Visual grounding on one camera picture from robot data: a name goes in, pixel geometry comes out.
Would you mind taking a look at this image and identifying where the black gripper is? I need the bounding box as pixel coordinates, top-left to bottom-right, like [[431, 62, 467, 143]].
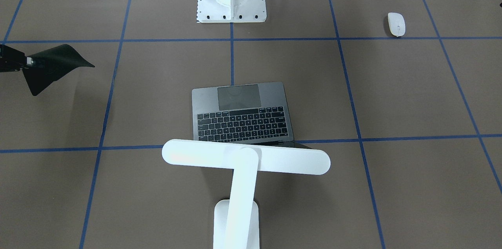
[[0, 45, 34, 73]]

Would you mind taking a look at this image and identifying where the black mouse pad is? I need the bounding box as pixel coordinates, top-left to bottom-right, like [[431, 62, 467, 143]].
[[22, 44, 95, 96]]

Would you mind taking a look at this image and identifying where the grey laptop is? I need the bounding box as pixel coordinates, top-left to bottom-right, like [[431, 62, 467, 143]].
[[191, 82, 305, 148]]

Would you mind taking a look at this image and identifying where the white desk lamp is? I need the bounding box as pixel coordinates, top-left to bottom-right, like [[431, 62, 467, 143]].
[[162, 139, 331, 249]]

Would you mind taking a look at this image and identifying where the white computer mouse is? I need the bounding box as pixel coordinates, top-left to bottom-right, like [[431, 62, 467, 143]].
[[387, 13, 406, 38]]

